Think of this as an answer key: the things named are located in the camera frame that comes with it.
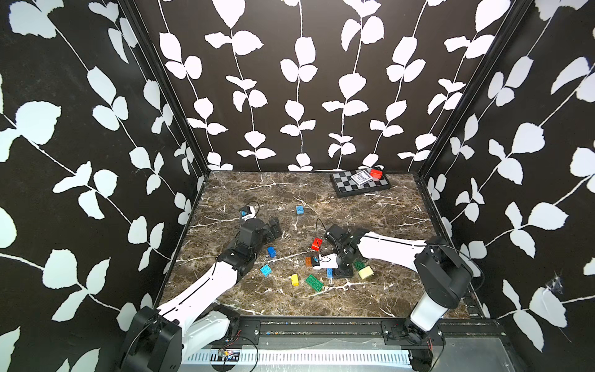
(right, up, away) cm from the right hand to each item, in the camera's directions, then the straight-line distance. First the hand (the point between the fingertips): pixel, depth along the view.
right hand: (333, 265), depth 88 cm
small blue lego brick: (-13, +21, +16) cm, 30 cm away
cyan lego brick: (-26, -1, -2) cm, 26 cm away
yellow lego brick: (-15, -4, -4) cm, 16 cm away
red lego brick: (-6, +7, +6) cm, 11 cm away
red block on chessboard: (+26, +38, +30) cm, 55 cm away
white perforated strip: (-11, -23, -18) cm, 31 cm away
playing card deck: (+18, +36, +26) cm, 48 cm away
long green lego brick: (-8, -5, -3) cm, 10 cm away
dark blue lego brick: (-25, +5, +2) cm, 25 cm away
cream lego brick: (+12, -2, -1) cm, 12 cm away
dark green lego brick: (+10, 0, 0) cm, 10 cm away
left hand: (-24, +18, -4) cm, 30 cm away
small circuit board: (-36, -22, -18) cm, 46 cm away
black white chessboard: (+9, +32, +25) cm, 42 cm away
